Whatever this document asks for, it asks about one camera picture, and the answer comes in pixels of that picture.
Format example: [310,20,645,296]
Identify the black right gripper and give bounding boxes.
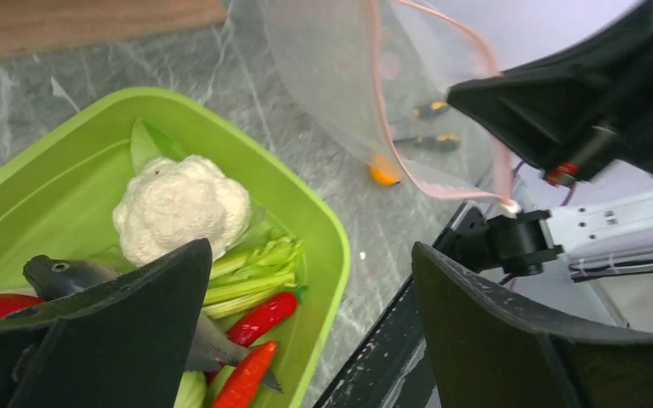
[447,1,653,184]

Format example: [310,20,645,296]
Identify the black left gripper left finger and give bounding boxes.
[0,239,212,407]

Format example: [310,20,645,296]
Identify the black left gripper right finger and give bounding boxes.
[412,242,653,407]

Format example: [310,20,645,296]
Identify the green cabbage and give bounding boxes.
[173,371,207,408]

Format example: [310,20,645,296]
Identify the grey toy fish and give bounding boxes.
[23,255,253,372]

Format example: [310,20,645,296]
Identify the white cauliflower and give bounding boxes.
[112,155,252,266]

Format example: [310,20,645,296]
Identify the clear pink zip top bag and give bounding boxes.
[259,1,519,214]

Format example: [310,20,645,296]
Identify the lower black yellow screwdriver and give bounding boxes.
[393,133,461,152]

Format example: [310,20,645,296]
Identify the orange red chili pepper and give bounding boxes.
[211,341,278,408]

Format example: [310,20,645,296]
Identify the green celery stalks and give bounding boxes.
[202,232,304,320]

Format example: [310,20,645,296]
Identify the green plastic tray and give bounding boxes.
[0,87,350,407]

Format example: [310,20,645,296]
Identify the orange pumpkin slice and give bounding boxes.
[368,152,403,186]

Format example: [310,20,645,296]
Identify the wooden board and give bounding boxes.
[0,0,227,58]

